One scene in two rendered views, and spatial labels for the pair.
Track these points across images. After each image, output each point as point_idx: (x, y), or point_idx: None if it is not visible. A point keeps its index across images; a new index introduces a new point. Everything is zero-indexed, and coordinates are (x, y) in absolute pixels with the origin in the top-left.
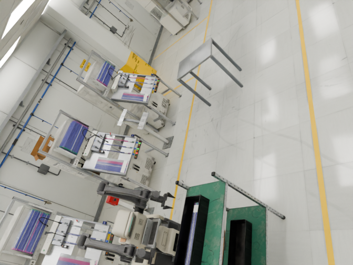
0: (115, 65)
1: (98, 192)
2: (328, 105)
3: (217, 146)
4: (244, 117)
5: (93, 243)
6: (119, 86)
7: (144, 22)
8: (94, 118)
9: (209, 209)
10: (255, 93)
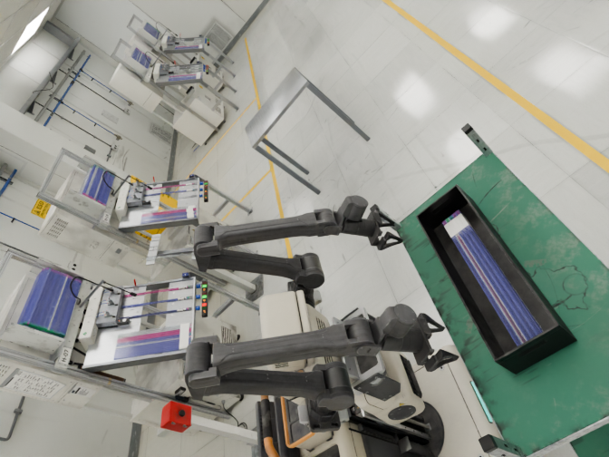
0: (114, 172)
1: (200, 245)
2: (546, 80)
3: (367, 238)
4: (397, 172)
5: (242, 348)
6: (130, 206)
7: (141, 141)
8: None
9: (487, 212)
10: (399, 133)
